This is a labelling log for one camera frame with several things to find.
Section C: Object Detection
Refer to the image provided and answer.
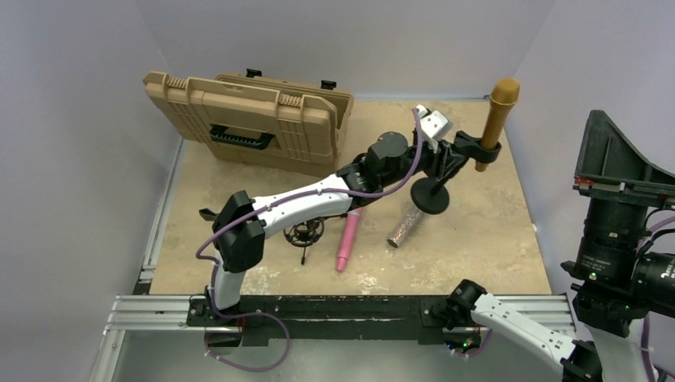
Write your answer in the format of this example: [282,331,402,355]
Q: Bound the tan plastic hard case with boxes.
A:
[142,69,354,177]

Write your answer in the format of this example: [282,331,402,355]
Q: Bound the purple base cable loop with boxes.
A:
[204,314,291,374]

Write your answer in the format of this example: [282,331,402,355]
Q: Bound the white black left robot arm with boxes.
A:
[206,132,476,325]

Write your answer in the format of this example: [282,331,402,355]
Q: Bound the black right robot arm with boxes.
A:
[446,110,674,381]

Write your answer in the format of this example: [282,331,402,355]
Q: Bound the aluminium frame rail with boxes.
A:
[105,295,189,331]

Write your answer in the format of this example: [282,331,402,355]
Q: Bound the gold microphone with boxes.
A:
[480,77,521,151]

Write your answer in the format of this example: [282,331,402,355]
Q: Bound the black round gold-mic stand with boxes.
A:
[410,131,501,215]

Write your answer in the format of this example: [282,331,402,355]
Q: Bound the black mounting rail base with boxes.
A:
[186,295,490,349]

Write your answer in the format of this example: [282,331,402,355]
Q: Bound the black case carry handle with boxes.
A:
[209,125,275,150]

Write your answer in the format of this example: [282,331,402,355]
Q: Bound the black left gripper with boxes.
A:
[380,135,462,189]

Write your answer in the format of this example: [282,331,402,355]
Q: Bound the black tripod shock mount stand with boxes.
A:
[283,217,325,266]

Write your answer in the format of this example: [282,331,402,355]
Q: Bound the silver mesh glitter microphone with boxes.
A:
[387,205,425,248]

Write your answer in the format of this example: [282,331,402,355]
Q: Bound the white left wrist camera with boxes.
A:
[413,104,453,154]

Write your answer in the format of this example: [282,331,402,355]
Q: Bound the pink microphone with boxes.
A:
[335,208,364,272]

